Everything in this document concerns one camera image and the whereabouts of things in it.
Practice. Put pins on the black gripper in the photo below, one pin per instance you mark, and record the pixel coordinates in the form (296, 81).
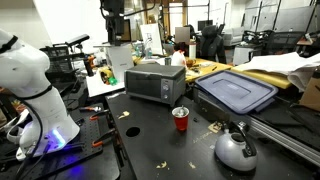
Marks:
(115, 25)

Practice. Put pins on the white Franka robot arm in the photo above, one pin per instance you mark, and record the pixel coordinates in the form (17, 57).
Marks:
(40, 110)

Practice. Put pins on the white rectangular candy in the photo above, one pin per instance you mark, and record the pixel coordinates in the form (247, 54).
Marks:
(181, 111)

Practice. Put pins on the red plastic cup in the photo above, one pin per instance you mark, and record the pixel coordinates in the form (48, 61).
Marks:
(181, 123)

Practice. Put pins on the white box stand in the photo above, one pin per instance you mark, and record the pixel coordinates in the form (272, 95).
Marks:
(120, 61)

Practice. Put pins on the clear plastic bottle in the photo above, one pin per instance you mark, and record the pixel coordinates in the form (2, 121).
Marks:
(148, 50)

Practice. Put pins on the white sign board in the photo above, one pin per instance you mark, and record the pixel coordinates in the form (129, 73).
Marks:
(151, 38)

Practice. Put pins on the yellow toy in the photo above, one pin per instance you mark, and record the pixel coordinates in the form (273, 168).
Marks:
(106, 75)

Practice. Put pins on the orange black drill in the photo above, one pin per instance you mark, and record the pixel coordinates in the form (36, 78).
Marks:
(89, 65)

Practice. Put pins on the green ball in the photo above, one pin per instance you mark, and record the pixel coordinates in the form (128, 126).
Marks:
(113, 81)

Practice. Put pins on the grey toaster oven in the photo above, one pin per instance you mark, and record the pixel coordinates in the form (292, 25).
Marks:
(146, 83)

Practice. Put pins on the grey can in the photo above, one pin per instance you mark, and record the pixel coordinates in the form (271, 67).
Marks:
(167, 61)

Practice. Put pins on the black stand rack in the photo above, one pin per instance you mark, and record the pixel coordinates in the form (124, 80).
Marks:
(60, 56)

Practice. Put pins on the grey monitor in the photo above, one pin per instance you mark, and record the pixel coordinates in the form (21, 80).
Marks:
(181, 35)

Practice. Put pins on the white bottle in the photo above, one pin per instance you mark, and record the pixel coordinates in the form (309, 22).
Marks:
(192, 50)

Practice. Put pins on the dark monitor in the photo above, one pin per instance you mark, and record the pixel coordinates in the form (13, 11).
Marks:
(205, 25)

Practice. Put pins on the wooden table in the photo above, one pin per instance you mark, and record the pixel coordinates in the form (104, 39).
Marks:
(206, 68)

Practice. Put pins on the black office chair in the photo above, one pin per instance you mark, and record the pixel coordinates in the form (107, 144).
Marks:
(211, 43)

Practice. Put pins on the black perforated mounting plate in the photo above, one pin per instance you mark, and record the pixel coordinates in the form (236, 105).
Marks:
(83, 156)

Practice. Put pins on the blue plastic bin lid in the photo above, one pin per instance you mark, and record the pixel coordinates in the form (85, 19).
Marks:
(233, 90)

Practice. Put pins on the white cabinet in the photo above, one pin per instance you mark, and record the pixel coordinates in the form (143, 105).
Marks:
(245, 55)

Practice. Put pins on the yellow foam board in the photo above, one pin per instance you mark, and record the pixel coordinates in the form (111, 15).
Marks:
(266, 78)

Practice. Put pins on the white paper pile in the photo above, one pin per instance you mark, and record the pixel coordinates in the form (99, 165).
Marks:
(276, 63)

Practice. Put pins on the black mesh chair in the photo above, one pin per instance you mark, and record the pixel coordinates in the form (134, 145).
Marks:
(283, 41)

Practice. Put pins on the printed cardboard box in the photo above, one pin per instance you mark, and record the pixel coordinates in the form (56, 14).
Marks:
(311, 95)

